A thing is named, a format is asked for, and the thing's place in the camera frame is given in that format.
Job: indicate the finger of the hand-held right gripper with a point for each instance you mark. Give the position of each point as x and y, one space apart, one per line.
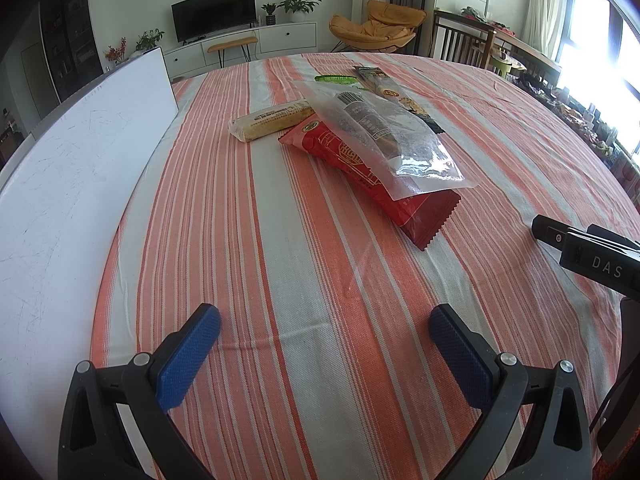
547 230

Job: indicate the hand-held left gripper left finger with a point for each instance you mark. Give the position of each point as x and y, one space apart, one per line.
187 360

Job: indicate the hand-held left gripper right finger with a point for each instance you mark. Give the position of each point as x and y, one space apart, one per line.
462 360

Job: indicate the red snack packet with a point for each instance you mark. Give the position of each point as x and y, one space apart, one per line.
425 220

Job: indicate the clear bag of dark snack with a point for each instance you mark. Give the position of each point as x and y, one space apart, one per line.
380 130

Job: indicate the white cardboard box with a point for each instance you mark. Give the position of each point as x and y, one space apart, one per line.
75 185

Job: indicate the long yellow and black packet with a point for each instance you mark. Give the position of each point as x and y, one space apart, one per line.
380 80

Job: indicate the tan bread roll packet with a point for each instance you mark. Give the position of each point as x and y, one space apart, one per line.
265 122

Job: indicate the green snack packet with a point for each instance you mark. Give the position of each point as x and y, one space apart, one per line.
335 78

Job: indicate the group of bottles and jars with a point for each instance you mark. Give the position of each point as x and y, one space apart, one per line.
600 135

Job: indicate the orange striped tablecloth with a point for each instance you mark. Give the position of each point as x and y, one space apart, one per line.
300 270

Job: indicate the large window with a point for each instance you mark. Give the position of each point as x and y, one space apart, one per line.
600 50

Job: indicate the dark wooden chair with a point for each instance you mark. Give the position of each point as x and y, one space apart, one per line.
460 40

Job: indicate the white curtain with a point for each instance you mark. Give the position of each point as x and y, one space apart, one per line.
542 5

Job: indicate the orange lounge chair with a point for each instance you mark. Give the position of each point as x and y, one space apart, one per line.
380 25

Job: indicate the red flower bouquet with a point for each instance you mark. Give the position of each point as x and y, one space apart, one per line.
115 51

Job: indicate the wooden bench with hairpin legs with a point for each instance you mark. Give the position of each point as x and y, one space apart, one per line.
232 42

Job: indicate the white television cabinet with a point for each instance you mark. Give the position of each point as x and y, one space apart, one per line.
287 40

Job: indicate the large leafy plant white pot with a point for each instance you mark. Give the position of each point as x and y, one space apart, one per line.
297 5

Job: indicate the dark display cabinet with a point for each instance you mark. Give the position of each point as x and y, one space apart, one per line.
70 35

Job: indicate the black television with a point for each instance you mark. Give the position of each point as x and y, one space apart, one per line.
215 12

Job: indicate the small plant dark pot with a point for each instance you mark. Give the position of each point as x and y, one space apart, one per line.
270 14

